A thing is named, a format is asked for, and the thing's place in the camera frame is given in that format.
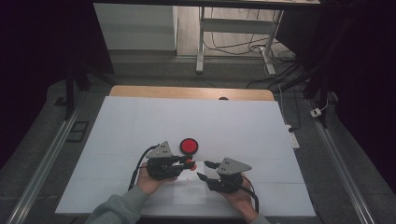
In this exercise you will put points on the white paper sheet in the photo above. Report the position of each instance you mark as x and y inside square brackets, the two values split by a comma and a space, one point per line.
[190, 193]

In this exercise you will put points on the dark desk top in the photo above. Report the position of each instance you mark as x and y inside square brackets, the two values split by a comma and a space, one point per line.
[205, 3]

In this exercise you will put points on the white cabinet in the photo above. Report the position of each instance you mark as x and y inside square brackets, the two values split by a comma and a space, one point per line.
[137, 28]

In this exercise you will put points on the white power strip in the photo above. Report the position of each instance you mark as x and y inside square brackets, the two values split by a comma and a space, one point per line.
[293, 138]

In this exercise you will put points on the white desk frame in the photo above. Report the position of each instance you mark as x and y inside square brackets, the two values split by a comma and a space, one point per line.
[236, 26]

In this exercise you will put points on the dark table grommet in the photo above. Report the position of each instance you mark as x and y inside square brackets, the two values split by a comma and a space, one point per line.
[223, 98]

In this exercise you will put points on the black stand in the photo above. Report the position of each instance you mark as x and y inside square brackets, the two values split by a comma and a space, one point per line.
[70, 90]
[320, 81]

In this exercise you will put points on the person's left hand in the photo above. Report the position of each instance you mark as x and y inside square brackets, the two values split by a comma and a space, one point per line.
[148, 186]

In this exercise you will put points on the small white adapter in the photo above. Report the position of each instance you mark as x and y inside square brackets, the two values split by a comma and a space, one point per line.
[316, 112]

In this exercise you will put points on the small black floor plate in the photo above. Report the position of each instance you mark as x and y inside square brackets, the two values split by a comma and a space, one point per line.
[60, 101]

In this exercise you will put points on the wooden table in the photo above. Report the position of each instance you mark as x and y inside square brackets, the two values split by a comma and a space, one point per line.
[186, 92]

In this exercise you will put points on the dark curtain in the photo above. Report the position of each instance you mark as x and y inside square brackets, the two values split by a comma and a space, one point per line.
[34, 62]
[367, 77]

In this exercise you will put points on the orange stamp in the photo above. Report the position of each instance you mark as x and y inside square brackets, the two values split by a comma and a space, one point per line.
[193, 167]

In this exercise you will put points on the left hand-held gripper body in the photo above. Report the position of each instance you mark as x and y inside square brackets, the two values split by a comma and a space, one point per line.
[160, 151]

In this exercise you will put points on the metal floor rail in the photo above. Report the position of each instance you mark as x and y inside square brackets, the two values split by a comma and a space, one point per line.
[46, 161]
[342, 168]

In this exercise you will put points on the person's right hand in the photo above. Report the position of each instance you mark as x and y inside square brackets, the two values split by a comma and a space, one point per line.
[241, 202]

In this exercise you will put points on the black floor socket plate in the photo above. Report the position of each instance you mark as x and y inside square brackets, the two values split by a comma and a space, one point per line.
[77, 131]

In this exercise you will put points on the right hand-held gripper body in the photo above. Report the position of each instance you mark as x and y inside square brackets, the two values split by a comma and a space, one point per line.
[230, 166]

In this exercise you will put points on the round red ink pad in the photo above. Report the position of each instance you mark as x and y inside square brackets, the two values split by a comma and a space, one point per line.
[189, 146]

